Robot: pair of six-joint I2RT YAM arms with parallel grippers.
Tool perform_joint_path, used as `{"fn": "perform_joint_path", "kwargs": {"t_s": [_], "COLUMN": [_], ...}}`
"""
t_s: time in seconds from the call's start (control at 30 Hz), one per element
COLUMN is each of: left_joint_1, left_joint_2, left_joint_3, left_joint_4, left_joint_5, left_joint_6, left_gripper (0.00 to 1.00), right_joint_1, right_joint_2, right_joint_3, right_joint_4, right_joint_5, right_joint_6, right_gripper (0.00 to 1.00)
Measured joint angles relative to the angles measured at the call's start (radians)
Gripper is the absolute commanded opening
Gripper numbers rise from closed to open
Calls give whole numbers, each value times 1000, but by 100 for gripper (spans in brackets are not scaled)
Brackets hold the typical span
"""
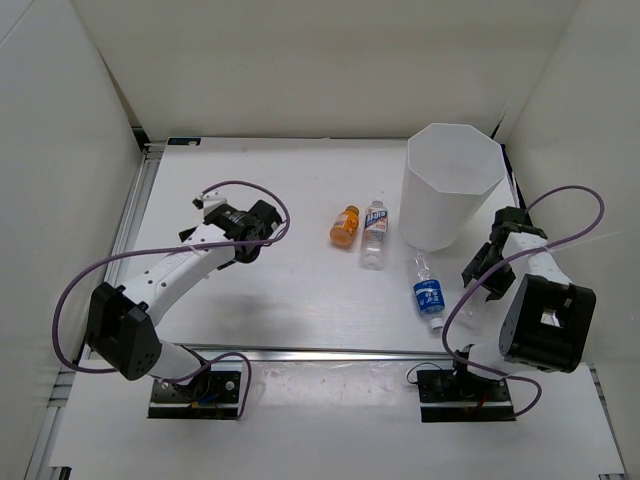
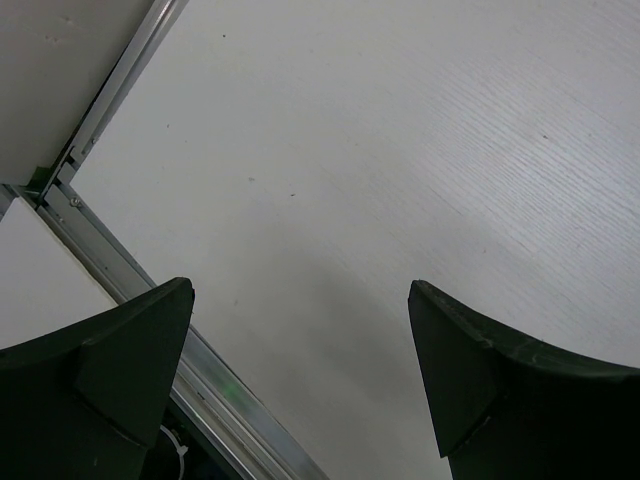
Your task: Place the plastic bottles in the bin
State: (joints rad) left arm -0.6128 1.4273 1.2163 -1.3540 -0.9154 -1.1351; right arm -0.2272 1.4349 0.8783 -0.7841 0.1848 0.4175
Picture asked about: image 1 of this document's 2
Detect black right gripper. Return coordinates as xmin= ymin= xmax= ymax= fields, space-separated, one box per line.
xmin=462 ymin=242 xmax=516 ymax=301

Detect clear bottle blue label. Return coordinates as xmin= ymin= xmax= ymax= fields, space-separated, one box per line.
xmin=412 ymin=250 xmax=446 ymax=333

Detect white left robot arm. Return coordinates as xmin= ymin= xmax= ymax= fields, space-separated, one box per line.
xmin=86 ymin=200 xmax=283 ymax=400

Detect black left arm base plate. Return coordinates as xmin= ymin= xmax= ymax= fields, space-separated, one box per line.
xmin=147 ymin=362 xmax=243 ymax=420

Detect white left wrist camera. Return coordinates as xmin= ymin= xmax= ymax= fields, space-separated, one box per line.
xmin=192 ymin=190 xmax=227 ymax=216

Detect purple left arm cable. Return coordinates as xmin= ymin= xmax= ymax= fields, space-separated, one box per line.
xmin=52 ymin=180 xmax=291 ymax=420

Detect orange juice bottle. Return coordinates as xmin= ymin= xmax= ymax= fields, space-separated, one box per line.
xmin=329 ymin=205 xmax=359 ymax=248

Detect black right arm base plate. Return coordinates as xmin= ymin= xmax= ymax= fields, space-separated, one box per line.
xmin=409 ymin=365 xmax=515 ymax=423

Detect aluminium frame rail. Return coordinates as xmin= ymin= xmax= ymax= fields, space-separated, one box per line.
xmin=179 ymin=343 xmax=452 ymax=362
xmin=111 ymin=145 xmax=164 ymax=255

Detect blue label sticker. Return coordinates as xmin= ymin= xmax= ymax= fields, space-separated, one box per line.
xmin=167 ymin=137 xmax=201 ymax=146

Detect aluminium left frame rail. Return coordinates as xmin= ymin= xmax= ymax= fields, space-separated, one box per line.
xmin=111 ymin=145 xmax=164 ymax=255

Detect white octagonal plastic bin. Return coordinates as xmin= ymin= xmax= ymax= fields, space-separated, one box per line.
xmin=398 ymin=123 xmax=505 ymax=252

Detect clear bottle red-blue label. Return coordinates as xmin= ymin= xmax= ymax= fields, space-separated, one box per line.
xmin=360 ymin=199 xmax=388 ymax=270

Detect clear unlabelled plastic bottle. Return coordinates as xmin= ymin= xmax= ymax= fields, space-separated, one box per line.
xmin=453 ymin=287 xmax=491 ymax=335

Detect aluminium front frame rail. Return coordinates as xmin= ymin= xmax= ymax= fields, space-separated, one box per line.
xmin=179 ymin=343 xmax=452 ymax=362

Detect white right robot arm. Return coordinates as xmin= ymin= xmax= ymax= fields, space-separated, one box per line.
xmin=449 ymin=207 xmax=596 ymax=400

